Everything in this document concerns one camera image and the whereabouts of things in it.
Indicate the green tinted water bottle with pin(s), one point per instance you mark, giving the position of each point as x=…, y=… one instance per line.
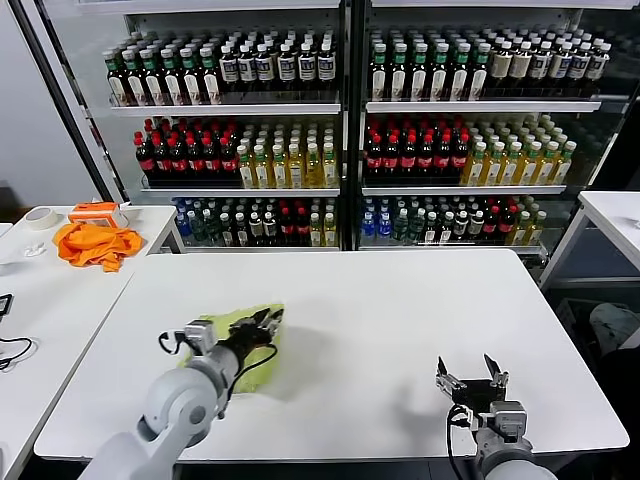
x=415, y=229
x=400, y=229
x=199, y=231
x=212, y=232

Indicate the white cap navy label bottle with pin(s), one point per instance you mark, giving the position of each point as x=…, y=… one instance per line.
x=229, y=70
x=306, y=67
x=558, y=67
x=286, y=69
x=577, y=69
x=539, y=67
x=326, y=67
x=247, y=69
x=265, y=69
x=596, y=69

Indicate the drinks cabinet with shelves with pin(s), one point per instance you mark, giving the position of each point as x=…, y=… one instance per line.
x=225, y=110
x=480, y=106

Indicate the white side table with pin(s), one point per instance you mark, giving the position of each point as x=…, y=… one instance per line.
x=150, y=225

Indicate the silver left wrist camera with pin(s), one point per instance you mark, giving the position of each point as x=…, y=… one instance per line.
x=200, y=337

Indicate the green cap dark tea bottle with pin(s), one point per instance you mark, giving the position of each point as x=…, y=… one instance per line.
x=117, y=85
x=438, y=80
x=478, y=80
x=210, y=85
x=172, y=85
x=153, y=85
x=418, y=80
x=458, y=80
x=191, y=85
x=398, y=80
x=378, y=80
x=135, y=85

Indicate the white cap beige label bottle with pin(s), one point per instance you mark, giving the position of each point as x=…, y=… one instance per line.
x=499, y=67
x=519, y=67

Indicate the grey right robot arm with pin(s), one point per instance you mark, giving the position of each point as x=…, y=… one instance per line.
x=510, y=460

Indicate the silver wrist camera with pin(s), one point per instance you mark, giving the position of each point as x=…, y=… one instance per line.
x=507, y=420
x=200, y=337

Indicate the black flat device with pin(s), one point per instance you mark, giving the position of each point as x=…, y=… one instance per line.
x=5, y=305

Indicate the blue water bottle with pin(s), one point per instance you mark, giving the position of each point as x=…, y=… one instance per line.
x=384, y=227
x=183, y=227
x=367, y=227

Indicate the lime green t-shirt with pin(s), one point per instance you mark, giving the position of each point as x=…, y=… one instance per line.
x=255, y=375

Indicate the small white plastic object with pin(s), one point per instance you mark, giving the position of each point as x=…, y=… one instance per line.
x=34, y=249

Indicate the yellow juice bottle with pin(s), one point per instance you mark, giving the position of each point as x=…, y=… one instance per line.
x=330, y=172
x=474, y=170
x=329, y=232
x=510, y=170
x=545, y=170
x=279, y=172
x=492, y=170
x=262, y=172
x=295, y=172
x=521, y=231
x=536, y=231
x=562, y=170
x=246, y=172
x=313, y=172
x=528, y=170
x=315, y=232

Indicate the white table grey frame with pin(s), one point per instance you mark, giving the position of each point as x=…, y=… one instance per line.
x=610, y=210

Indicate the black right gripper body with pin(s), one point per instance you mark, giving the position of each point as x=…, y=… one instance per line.
x=477, y=395

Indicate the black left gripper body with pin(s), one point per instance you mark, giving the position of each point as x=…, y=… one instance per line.
x=250, y=340

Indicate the grey plastic bag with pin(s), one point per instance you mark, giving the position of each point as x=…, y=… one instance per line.
x=612, y=325

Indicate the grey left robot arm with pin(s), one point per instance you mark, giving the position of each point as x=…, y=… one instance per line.
x=175, y=395

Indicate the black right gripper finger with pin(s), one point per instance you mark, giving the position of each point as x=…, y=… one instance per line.
x=449, y=384
x=500, y=378

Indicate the white cap dark drink bottle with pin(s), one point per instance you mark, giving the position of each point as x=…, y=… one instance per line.
x=226, y=232
x=430, y=231
x=241, y=232
x=445, y=231

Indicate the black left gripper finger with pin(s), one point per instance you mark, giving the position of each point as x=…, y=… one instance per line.
x=272, y=324
x=250, y=322

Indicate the orange crumpled cloth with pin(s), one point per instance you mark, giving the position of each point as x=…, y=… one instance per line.
x=95, y=245

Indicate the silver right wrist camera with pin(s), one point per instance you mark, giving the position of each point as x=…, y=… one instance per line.
x=507, y=420

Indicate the beige masking tape roll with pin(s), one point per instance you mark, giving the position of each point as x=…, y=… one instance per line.
x=40, y=226

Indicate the orange white carton box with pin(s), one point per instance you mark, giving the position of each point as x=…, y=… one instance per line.
x=92, y=218

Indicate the red cap cola bottle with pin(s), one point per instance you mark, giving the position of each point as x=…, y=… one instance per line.
x=390, y=161
x=212, y=164
x=490, y=227
x=506, y=227
x=145, y=164
x=407, y=161
x=373, y=161
x=179, y=164
x=285, y=230
x=458, y=161
x=195, y=164
x=229, y=164
x=441, y=161
x=162, y=164
x=301, y=230
x=424, y=161

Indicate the black framed glass door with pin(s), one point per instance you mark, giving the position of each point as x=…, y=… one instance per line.
x=67, y=100

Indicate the white label dark bottle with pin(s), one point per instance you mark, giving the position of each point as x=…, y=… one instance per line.
x=475, y=227
x=256, y=230
x=270, y=230
x=460, y=227

